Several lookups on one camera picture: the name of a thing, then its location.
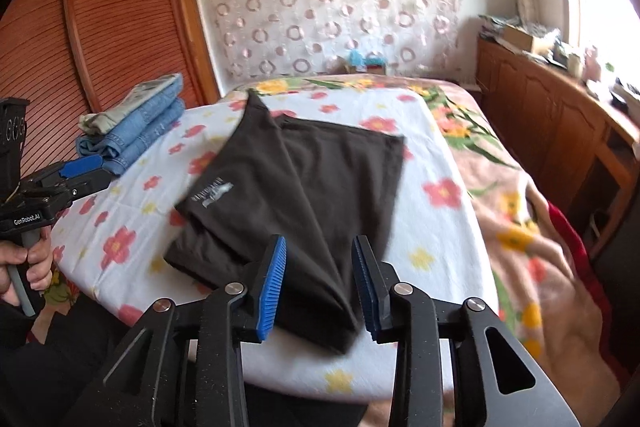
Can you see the wooden cabinet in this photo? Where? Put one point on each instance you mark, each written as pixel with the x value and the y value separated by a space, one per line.
pixel 555 122

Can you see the cardboard box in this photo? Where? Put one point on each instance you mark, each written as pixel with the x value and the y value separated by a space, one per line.
pixel 522 37

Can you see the person's left hand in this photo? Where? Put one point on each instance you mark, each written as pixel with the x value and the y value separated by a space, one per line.
pixel 39 269

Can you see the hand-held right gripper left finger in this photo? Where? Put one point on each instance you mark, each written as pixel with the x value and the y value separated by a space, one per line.
pixel 270 287

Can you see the bed with floral sheet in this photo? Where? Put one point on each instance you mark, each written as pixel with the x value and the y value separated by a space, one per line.
pixel 440 227

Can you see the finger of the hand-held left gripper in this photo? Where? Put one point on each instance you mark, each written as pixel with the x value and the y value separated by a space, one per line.
pixel 85 164
pixel 87 184

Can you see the folded grey pants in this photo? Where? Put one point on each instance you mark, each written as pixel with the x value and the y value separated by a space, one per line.
pixel 107 119

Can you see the red cloth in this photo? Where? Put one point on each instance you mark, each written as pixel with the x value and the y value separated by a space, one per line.
pixel 570 237

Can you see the wooden louvred wardrobe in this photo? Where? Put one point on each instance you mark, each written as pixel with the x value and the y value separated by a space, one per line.
pixel 115 32

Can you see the folded blue jeans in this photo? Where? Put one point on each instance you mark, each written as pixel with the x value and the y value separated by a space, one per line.
pixel 132 132

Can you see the pink floral blanket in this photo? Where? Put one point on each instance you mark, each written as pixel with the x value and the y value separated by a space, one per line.
pixel 530 237

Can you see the blue plastic bag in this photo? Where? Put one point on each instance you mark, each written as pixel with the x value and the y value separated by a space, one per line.
pixel 356 58

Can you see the black pants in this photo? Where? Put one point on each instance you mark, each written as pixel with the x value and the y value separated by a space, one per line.
pixel 300 182

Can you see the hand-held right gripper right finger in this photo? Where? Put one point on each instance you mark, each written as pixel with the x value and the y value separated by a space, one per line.
pixel 362 287

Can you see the pink kettle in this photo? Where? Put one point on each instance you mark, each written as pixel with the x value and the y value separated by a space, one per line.
pixel 591 64

